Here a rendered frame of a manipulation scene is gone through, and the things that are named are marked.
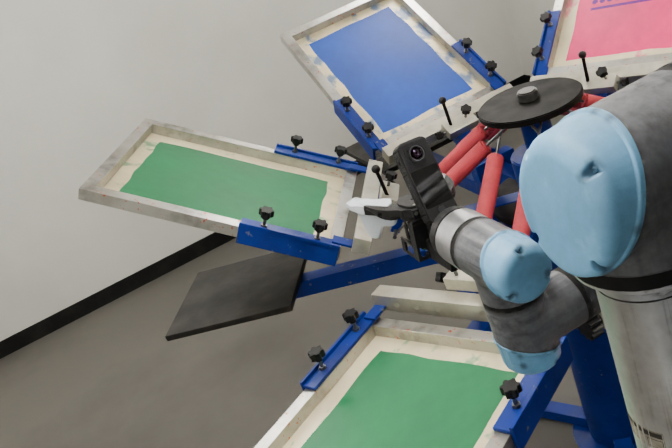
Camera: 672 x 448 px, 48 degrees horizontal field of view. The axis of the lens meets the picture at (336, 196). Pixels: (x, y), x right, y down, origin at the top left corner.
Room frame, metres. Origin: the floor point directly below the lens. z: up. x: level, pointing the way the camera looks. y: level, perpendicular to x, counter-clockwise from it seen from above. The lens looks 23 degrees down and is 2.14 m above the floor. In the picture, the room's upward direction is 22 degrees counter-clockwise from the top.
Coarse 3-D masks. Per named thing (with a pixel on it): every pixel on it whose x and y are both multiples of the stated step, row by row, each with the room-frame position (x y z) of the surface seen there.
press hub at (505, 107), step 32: (512, 96) 2.18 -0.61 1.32; (544, 96) 2.08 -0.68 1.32; (576, 96) 1.99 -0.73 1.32; (544, 128) 2.06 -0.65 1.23; (512, 160) 2.11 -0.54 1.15; (512, 192) 2.18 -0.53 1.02; (512, 224) 2.01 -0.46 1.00; (576, 352) 2.05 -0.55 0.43; (608, 352) 2.01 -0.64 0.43; (576, 384) 2.11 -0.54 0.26; (608, 384) 2.01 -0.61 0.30; (608, 416) 2.02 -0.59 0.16
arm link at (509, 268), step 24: (480, 216) 0.84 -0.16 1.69; (456, 240) 0.82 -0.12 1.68; (480, 240) 0.78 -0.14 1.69; (504, 240) 0.76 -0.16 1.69; (528, 240) 0.75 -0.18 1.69; (456, 264) 0.82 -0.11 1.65; (480, 264) 0.76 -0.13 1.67; (504, 264) 0.73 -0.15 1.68; (528, 264) 0.73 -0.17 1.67; (480, 288) 0.77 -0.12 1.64; (504, 288) 0.72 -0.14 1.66; (528, 288) 0.73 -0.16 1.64
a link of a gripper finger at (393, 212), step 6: (396, 204) 0.97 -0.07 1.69; (366, 210) 1.00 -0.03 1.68; (372, 210) 0.98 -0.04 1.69; (378, 210) 0.97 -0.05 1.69; (384, 210) 0.96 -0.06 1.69; (390, 210) 0.96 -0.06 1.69; (396, 210) 0.95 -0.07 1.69; (402, 210) 0.95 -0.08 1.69; (378, 216) 0.97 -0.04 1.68; (384, 216) 0.96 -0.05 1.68; (390, 216) 0.96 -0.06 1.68; (396, 216) 0.95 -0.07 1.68; (402, 216) 0.94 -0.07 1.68
